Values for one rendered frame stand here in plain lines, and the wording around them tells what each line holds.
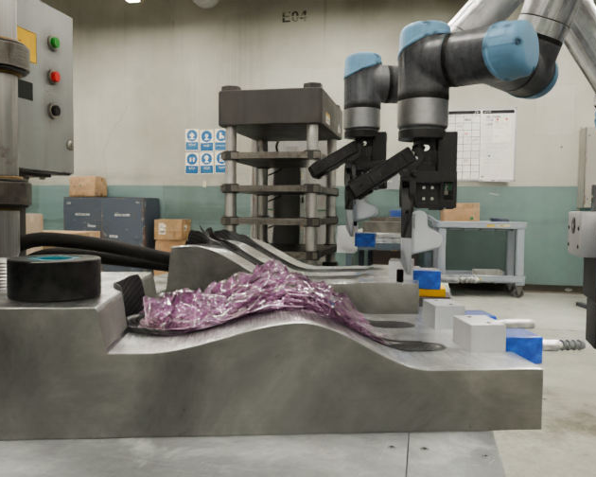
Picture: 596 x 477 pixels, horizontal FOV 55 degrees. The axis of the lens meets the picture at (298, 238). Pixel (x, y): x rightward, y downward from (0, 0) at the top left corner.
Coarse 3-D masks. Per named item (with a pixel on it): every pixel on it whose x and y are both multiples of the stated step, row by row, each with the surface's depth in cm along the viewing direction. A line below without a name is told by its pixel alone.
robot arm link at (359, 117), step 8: (344, 112) 114; (352, 112) 113; (360, 112) 112; (368, 112) 112; (376, 112) 113; (344, 120) 114; (352, 120) 113; (360, 120) 112; (368, 120) 112; (376, 120) 113; (344, 128) 115; (352, 128) 113; (360, 128) 113; (368, 128) 113; (376, 128) 113
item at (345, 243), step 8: (344, 232) 115; (360, 232) 118; (344, 240) 115; (352, 240) 115; (360, 240) 115; (368, 240) 114; (376, 240) 116; (384, 240) 115; (392, 240) 115; (400, 240) 114; (344, 248) 115; (352, 248) 115
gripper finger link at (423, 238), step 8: (416, 216) 83; (424, 216) 82; (416, 224) 82; (424, 224) 82; (416, 232) 82; (424, 232) 82; (432, 232) 82; (408, 240) 81; (416, 240) 82; (424, 240) 82; (432, 240) 81; (440, 240) 81; (408, 248) 82; (416, 248) 82; (424, 248) 82; (432, 248) 81; (408, 256) 82; (408, 264) 82; (408, 272) 83
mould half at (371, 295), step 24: (192, 264) 87; (216, 264) 86; (240, 264) 85; (168, 288) 88; (192, 288) 87; (336, 288) 82; (360, 288) 81; (384, 288) 80; (408, 288) 80; (360, 312) 81; (384, 312) 80; (408, 312) 80
